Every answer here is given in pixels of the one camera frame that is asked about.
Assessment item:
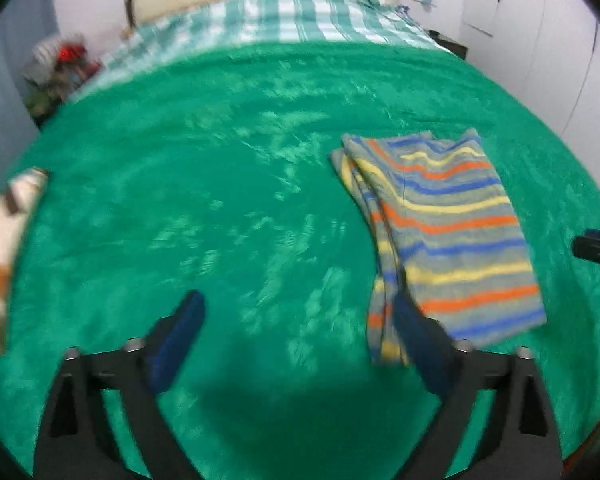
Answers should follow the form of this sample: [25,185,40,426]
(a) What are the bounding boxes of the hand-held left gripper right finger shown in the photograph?
[392,290,566,480]

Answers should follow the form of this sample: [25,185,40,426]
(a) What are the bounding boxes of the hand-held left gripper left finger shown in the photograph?
[32,290,207,480]

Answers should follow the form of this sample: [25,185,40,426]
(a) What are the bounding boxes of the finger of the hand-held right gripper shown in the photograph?
[572,229,600,276]

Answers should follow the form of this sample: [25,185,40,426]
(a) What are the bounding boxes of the striped knit sweater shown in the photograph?
[329,129,548,366]

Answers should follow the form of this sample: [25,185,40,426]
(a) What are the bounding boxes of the pile of clothes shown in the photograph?
[22,35,103,121]

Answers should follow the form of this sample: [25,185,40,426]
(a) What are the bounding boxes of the green blanket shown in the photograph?
[0,40,600,480]

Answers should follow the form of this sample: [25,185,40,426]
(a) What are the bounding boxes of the white brown patterned pillow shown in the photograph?
[0,167,50,356]

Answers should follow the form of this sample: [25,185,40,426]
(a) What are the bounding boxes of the white wardrobe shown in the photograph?
[460,0,600,196]

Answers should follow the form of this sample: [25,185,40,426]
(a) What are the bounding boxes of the dark nightstand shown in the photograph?
[427,29,468,60]

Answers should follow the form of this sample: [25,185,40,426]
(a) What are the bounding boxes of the grey curtain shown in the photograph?
[0,0,61,201]

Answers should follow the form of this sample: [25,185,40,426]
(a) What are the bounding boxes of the green checked bedsheet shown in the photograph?
[70,0,451,106]

